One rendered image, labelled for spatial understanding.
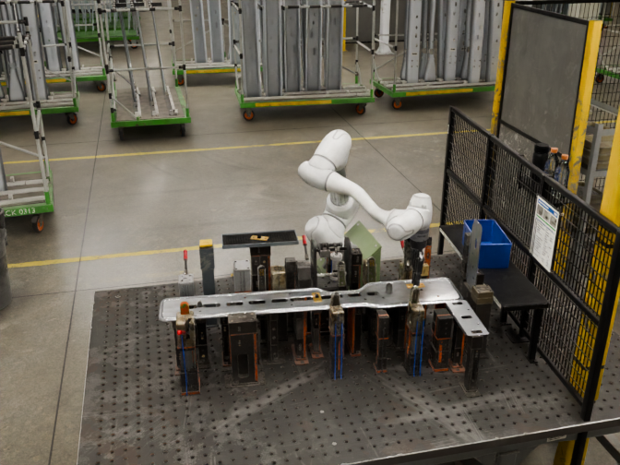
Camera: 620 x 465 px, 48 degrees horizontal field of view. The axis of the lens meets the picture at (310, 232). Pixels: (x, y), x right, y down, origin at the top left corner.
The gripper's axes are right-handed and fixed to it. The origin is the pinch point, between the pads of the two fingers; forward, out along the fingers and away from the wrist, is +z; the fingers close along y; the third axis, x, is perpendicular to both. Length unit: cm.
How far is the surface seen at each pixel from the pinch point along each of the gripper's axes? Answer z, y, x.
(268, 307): 6, 6, -69
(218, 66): 79, -925, -71
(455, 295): 6.6, 7.6, 16.9
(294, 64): 40, -721, 35
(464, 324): 6.5, 32.0, 12.5
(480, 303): 5.9, 16.9, 25.2
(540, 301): 4, 23, 51
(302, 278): 4, -16, -51
